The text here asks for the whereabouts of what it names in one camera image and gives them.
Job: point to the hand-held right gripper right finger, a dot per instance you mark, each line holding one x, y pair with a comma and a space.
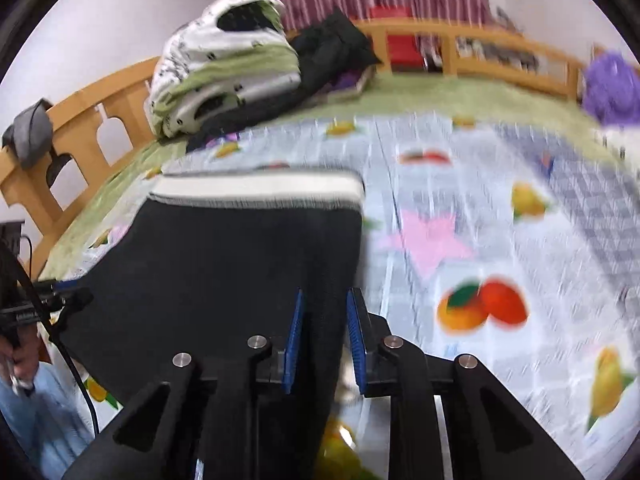
356, 345

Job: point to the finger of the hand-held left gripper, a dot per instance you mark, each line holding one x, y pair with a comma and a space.
70, 297

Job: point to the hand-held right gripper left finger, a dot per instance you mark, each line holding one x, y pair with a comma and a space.
295, 340

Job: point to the black pants with white stripe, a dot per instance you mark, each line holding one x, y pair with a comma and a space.
200, 270

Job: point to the person's left hand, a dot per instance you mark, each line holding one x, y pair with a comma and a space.
20, 370

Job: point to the person's light blue clothing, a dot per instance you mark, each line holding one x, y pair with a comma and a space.
40, 430

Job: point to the grey hanging cloth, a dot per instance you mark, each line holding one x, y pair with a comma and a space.
30, 130

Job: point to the fruit print blanket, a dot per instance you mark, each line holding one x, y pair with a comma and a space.
450, 200

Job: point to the purple book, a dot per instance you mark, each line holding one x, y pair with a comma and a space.
350, 80

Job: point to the green bed sheet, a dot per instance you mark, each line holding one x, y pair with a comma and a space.
450, 95

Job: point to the folded white and green quilt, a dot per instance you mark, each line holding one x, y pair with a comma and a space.
200, 45

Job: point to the black jacket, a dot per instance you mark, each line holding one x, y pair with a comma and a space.
330, 45

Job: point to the red chair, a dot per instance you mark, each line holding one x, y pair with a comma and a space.
400, 45

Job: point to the grey cloth pile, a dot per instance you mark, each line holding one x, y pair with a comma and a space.
500, 52

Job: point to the white dotted pillow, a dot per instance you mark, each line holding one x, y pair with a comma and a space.
620, 137

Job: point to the purple plush toy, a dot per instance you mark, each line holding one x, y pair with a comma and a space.
610, 85

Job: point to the wooden bed frame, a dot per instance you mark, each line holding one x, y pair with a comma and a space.
85, 105

